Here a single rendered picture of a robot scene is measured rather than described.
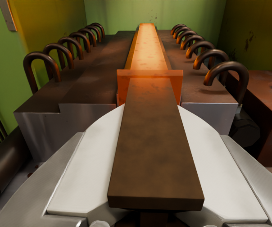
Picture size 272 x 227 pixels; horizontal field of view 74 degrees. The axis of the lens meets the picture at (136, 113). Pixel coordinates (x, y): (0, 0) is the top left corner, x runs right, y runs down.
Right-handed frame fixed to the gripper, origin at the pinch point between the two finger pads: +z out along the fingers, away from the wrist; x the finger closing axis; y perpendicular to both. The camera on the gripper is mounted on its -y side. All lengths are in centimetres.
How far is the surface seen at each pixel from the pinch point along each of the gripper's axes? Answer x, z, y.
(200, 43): 6.7, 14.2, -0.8
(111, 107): -3.3, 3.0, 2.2
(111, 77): -4.2, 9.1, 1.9
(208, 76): 5.4, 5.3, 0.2
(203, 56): 5.9, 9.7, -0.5
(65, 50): -10.6, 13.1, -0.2
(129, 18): -5, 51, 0
